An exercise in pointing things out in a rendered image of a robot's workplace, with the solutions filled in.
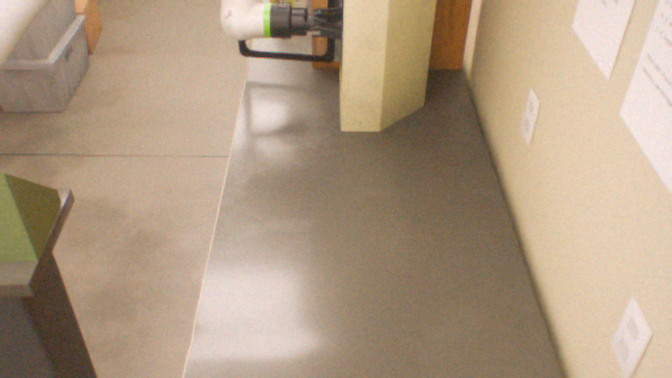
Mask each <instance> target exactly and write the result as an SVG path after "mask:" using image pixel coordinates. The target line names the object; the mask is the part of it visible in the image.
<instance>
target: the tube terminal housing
mask: <svg viewBox="0 0 672 378"><path fill-rule="evenodd" d="M436 4H437V0H344V9H343V57H342V59H341V44H340V115H341V131H381V130H383V129H385V128H387V127H388V126H390V125H392V124H393V123H395V122H397V121H400V120H401V119H403V118H405V117H406V116H408V114H410V113H412V112H413V111H415V110H417V109H418V108H421V107H423V106H424V102H425V92H426V84H427V75H428V66H429V57H430V48H431V39H432V30H433V22H434V13H436ZM341 60H342V93H341Z"/></svg>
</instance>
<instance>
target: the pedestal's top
mask: <svg viewBox="0 0 672 378"><path fill-rule="evenodd" d="M57 190H58V193H59V196H60V199H61V206H60V208H59V211H58V213H57V216H56V218H55V221H54V224H53V225H52V227H51V229H50V232H49V234H48V237H47V239H46V242H45V245H44V248H43V250H42V253H41V255H40V258H39V260H35V261H33V262H6V263H0V298H12V297H19V296H34V293H35V291H36V289H37V286H38V284H39V282H41V278H42V276H43V273H44V271H45V269H46V266H47V264H48V261H49V258H50V256H51V253H52V251H53V249H55V246H56V244H57V241H58V238H59V236H60V233H61V231H62V229H63V226H64V223H65V221H66V218H67V216H69V214H70V211H71V209H72V206H73V203H74V201H75V199H74V196H73V193H72V190H71V189H57Z"/></svg>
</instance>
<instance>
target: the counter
mask: <svg viewBox="0 0 672 378"><path fill-rule="evenodd" d="M182 378H563V376H562V373H560V370H559V367H558V363H557V359H556V356H555V353H554V350H553V347H552V343H551V340H550V337H549V336H548V334H547V331H546V328H545V323H544V320H543V317H542V314H541V311H540V308H539V304H538V301H537V298H536V295H534V292H533V289H532V284H531V281H530V278H529V275H528V272H527V269H526V265H525V262H524V259H523V256H522V253H521V250H520V246H519V245H518V242H517V239H516V236H515V233H514V230H513V226H512V223H511V220H510V217H509V214H508V211H507V207H506V203H505V200H504V197H503V194H501V191H500V188H499V185H498V181H497V178H496V175H495V172H494V168H493V165H492V161H491V158H490V155H489V152H488V149H487V146H486V143H485V140H484V136H483V132H481V129H480V126H479V123H478V120H477V116H476V113H475V110H474V107H473V104H472V101H471V98H470V93H469V90H468V87H467V84H466V81H465V78H464V75H463V71H462V69H428V75H427V84H426V92H425V102H424V106H423V107H421V108H418V109H417V110H415V111H413V112H412V113H410V114H408V116H406V117H405V118H403V119H401V120H400V121H397V122H395V123H393V124H392V125H390V126H388V127H387V128H385V129H383V130H381V131H341V115H340V68H312V62H311V61H296V60H281V59H267V58H253V57H250V60H249V65H248V69H247V75H246V80H245V85H244V90H243V95H242V100H241V105H239V110H238V114H237V120H236V125H235V130H234V135H233V140H232V145H231V150H230V155H229V159H228V165H227V170H226V175H225V180H224V185H223V190H222V195H221V200H220V204H219V210H218V215H216V220H215V224H214V230H213V235H212V240H211V245H210V249H209V255H208V260H207V265H206V269H205V275H204V280H203V285H202V290H201V295H199V300H198V305H197V310H196V315H195V320H194V328H193V337H192V341H191V345H190V348H189V351H188V356H187V360H186V362H185V365H184V371H183V376H182Z"/></svg>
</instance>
